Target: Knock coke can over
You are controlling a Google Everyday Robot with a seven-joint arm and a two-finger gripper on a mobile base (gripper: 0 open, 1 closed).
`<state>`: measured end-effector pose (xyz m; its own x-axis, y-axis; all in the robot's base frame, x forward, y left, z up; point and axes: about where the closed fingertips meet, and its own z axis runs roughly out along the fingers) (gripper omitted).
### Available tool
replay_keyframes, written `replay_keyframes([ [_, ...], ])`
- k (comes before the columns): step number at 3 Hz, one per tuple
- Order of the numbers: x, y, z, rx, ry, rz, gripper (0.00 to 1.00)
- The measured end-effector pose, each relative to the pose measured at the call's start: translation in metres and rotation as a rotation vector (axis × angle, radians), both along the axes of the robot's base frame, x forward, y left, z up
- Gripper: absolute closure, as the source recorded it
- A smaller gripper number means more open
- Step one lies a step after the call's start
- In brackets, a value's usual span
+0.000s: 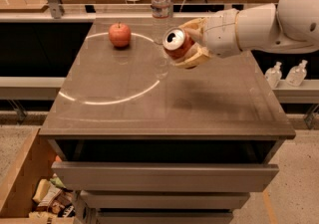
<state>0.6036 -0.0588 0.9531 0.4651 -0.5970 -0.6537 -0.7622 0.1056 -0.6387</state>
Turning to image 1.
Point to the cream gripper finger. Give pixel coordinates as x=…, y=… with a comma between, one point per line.
x=194, y=28
x=195, y=56

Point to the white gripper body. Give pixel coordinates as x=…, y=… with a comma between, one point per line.
x=220, y=33

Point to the red coke can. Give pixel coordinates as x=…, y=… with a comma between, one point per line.
x=176, y=42

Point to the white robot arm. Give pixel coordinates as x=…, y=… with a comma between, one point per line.
x=288, y=27

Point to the clear plastic water bottle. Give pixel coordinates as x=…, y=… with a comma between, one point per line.
x=161, y=13

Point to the clear sanitizer bottle left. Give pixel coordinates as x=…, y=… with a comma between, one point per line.
x=273, y=75

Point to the clear sanitizer bottle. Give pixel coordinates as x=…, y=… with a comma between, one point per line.
x=273, y=75
x=297, y=74

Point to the red apple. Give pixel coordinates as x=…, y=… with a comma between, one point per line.
x=120, y=34

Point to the clear sanitizer bottle right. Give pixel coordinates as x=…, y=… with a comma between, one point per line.
x=297, y=74

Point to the grey drawer cabinet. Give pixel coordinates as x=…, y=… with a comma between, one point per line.
x=134, y=106

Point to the wooden bin with snacks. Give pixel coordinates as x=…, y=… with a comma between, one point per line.
x=33, y=163

